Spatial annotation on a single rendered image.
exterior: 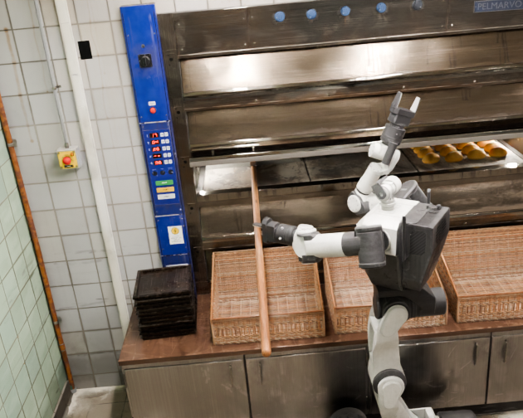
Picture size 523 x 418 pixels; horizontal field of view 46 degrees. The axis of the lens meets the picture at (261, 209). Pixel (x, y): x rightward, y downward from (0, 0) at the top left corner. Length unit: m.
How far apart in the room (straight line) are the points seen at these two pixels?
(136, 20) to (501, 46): 1.75
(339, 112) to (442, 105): 0.52
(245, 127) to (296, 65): 0.40
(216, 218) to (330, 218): 0.61
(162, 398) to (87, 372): 0.79
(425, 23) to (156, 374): 2.13
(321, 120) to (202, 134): 0.60
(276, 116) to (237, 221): 0.61
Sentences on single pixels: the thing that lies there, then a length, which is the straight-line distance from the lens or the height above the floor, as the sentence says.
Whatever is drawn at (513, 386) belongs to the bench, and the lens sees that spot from 3.47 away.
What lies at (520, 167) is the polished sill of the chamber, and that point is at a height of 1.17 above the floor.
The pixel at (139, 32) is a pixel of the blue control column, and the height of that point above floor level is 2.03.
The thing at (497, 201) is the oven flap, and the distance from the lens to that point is 3.51.
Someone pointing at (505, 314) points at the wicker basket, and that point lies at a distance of 3.25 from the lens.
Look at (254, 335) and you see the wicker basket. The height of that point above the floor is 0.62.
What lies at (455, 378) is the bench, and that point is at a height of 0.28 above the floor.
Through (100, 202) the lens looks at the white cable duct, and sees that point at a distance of 3.28.
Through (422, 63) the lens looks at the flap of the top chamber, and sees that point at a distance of 3.15.
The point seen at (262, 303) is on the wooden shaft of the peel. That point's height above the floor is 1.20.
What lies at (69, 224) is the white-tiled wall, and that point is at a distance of 3.39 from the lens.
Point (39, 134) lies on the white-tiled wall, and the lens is 3.26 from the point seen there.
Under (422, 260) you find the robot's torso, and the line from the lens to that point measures 2.31.
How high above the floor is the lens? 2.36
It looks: 23 degrees down
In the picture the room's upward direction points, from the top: 5 degrees counter-clockwise
